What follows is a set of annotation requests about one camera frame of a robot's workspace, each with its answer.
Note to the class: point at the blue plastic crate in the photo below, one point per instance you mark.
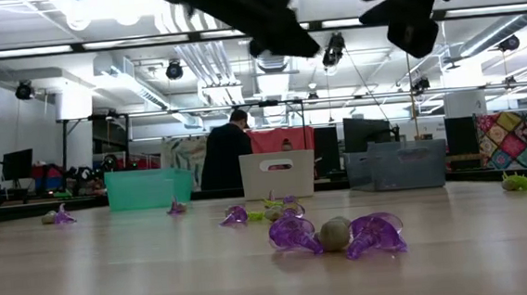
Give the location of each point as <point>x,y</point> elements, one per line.
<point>48,186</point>

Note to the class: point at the colourful patchwork quilt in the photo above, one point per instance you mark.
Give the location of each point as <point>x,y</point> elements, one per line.
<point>505,140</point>

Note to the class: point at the grey plastic bin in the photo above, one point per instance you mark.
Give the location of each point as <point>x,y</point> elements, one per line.
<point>409,174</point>

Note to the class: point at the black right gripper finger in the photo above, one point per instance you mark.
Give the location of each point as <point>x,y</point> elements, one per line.
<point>425,38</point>
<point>402,37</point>

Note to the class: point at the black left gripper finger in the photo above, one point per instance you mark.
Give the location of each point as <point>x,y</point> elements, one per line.
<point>288,41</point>

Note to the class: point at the black background robot arm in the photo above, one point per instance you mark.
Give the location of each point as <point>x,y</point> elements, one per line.
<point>108,163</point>

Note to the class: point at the teal plastic bin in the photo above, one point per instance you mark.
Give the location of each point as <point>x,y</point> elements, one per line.
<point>136,189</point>

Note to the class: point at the orange red fabric panel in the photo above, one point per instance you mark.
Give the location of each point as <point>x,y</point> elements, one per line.
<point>267,140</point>

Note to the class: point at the black hanging camera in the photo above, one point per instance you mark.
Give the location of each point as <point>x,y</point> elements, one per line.
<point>421,83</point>
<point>23,91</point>
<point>333,49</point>
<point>509,43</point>
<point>174,70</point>

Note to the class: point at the thin hanging pole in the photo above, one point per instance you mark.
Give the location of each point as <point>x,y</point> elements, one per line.
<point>411,90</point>

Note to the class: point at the white leaf print cloth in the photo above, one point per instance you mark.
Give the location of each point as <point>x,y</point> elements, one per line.
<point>182,155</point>

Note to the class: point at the white plastic bin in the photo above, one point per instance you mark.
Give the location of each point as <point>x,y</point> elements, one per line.
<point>257,185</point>

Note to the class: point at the black table frame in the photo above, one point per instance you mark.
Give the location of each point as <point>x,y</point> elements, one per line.
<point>17,212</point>

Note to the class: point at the red plastic crate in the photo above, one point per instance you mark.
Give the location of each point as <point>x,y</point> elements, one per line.
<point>46,171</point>

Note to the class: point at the person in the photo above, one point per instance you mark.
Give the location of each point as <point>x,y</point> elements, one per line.
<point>286,145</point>
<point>225,159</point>

